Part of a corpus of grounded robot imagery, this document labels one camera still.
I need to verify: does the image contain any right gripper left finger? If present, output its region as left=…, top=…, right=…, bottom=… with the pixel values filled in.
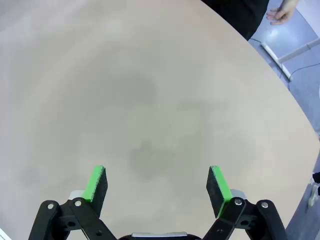
left=28, top=164, right=118, bottom=240

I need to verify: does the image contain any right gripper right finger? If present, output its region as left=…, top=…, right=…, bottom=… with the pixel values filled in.
left=201, top=164, right=289, bottom=240

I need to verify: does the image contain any person's left forearm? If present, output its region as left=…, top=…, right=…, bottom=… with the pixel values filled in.
left=278, top=0, right=301, bottom=7

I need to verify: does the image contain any person's left hand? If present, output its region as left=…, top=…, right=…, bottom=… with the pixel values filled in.
left=266, top=4, right=296, bottom=26

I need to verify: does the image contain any white side table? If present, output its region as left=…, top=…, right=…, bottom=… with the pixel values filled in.
left=259, top=37, right=320, bottom=81

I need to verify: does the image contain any person in black t-shirt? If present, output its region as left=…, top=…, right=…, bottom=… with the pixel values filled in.
left=199, top=0, right=270, bottom=41

